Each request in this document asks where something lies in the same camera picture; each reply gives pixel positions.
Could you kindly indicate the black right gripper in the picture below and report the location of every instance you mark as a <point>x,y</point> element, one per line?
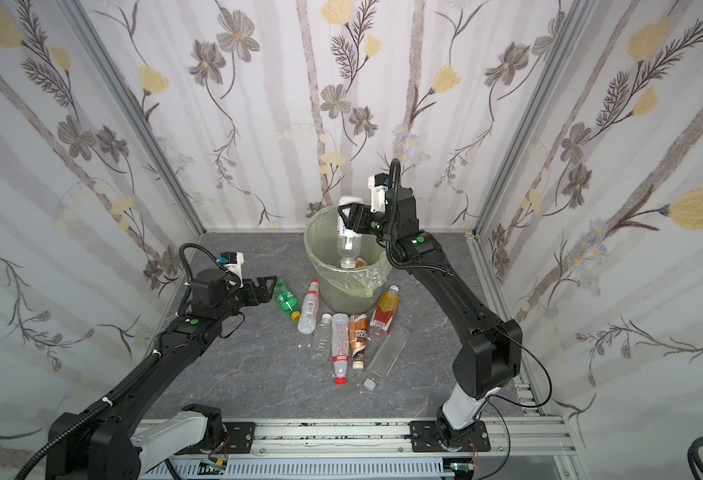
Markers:
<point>360,219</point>

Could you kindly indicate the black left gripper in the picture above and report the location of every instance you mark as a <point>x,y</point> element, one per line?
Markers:
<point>251,291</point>

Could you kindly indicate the white label yellow V bottle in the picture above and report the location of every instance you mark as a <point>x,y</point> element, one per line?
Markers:
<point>348,242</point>

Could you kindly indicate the green plastic bottle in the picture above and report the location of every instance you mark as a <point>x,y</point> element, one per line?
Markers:
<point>287,299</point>

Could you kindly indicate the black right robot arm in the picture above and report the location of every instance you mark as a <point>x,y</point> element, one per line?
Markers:
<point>490,354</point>

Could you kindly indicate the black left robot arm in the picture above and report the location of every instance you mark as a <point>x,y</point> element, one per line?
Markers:
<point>98,442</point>

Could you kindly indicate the green lined waste bin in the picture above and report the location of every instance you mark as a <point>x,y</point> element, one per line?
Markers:
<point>352,291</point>

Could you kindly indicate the white bottle red cap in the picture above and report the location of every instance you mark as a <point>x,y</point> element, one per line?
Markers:
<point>310,309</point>

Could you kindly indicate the small clear bottle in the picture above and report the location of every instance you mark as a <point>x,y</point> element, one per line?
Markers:
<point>323,338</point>

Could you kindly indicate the clear bottle red label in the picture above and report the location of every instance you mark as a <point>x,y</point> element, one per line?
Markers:
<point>340,347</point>

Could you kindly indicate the orange drink bottle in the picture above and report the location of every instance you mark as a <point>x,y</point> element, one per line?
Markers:
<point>385,312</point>

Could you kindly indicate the brown label milk tea bottle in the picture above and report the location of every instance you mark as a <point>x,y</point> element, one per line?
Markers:
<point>359,338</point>

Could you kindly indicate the large clear empty bottle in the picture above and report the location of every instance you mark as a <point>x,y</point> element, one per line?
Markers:
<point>384,351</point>

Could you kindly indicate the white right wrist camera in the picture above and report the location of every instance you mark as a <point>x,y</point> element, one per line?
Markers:
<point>379,185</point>

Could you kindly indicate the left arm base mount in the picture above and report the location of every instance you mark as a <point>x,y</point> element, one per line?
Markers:
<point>221,436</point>

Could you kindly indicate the white vented cable duct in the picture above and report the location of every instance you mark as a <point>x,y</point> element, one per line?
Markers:
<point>295,468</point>

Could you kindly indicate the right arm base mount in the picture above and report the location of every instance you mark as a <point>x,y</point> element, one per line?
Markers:
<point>437,436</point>

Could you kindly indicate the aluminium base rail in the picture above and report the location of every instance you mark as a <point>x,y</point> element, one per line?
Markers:
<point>521,447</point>

